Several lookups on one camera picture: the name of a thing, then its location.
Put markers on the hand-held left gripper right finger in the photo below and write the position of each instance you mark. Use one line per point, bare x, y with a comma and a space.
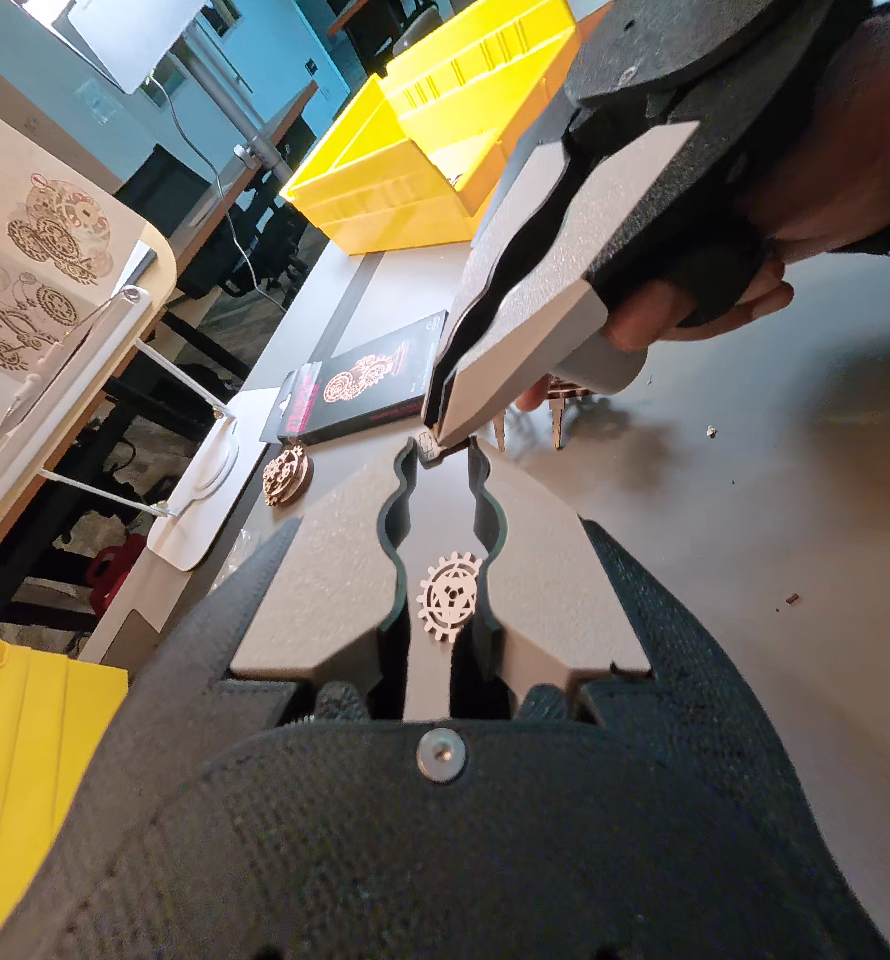
565, 600

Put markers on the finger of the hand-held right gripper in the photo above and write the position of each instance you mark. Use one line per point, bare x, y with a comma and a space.
565, 300
520, 195

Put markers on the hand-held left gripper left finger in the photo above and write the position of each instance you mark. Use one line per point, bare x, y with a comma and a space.
317, 592

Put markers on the wooden gear assembly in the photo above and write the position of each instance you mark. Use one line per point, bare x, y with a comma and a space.
565, 409

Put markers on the wooden gear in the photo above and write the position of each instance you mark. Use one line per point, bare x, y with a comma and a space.
451, 596

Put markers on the yellow plastic bin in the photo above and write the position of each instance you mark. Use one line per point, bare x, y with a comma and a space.
385, 172
25, 750

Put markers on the small square wooden piece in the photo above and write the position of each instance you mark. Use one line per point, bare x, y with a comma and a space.
431, 448

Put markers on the grey desk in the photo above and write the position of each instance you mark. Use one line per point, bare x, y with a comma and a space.
752, 487

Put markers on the person's right hand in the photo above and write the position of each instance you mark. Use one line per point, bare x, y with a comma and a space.
850, 150

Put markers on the stacked wooden gear disc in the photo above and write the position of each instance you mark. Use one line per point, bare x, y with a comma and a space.
287, 476

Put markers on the white book stand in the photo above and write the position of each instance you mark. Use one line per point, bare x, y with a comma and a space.
197, 487

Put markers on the red bag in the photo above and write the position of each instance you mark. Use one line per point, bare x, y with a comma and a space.
115, 570

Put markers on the black puzzle box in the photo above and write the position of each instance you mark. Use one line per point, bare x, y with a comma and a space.
370, 382

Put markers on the wooden background table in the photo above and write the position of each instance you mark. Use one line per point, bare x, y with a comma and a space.
280, 120

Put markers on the black office chair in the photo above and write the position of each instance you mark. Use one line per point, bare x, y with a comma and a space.
175, 202

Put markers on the black softbox lamp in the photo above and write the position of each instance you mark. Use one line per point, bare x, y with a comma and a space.
137, 37

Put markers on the paper instruction sheet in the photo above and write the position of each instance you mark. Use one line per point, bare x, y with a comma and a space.
32, 285

